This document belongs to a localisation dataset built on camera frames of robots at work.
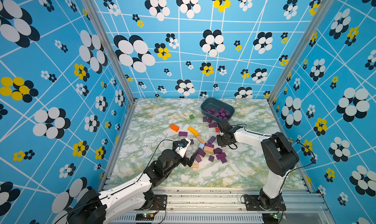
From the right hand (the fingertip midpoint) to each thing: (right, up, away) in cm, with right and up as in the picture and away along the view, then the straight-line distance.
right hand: (223, 140), depth 97 cm
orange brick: (-33, +8, +6) cm, 34 cm away
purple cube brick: (+2, +21, +15) cm, 25 cm away
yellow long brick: (-20, +6, +5) cm, 21 cm away
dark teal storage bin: (-2, +21, +15) cm, 25 cm away
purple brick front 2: (-3, -8, -7) cm, 11 cm away
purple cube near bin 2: (-8, +13, +8) cm, 18 cm away
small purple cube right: (-2, -10, -9) cm, 14 cm away
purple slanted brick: (-15, -7, -6) cm, 17 cm away
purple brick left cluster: (-27, +4, +3) cm, 27 cm away
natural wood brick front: (-19, -13, -12) cm, 26 cm away
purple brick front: (-17, -10, -8) cm, 21 cm away
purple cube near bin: (-11, +14, +9) cm, 20 cm away
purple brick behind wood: (-9, -3, -3) cm, 10 cm away
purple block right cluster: (-5, -5, -6) cm, 9 cm away
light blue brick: (-14, -3, -5) cm, 15 cm away
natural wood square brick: (-11, -5, -6) cm, 13 cm away
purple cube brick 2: (+6, +17, +11) cm, 21 cm away
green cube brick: (-21, +16, +11) cm, 28 cm away
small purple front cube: (-9, -10, -8) cm, 15 cm away
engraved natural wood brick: (-15, +1, -1) cm, 15 cm away
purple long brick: (-8, 0, -1) cm, 8 cm away
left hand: (-20, +1, -20) cm, 28 cm away
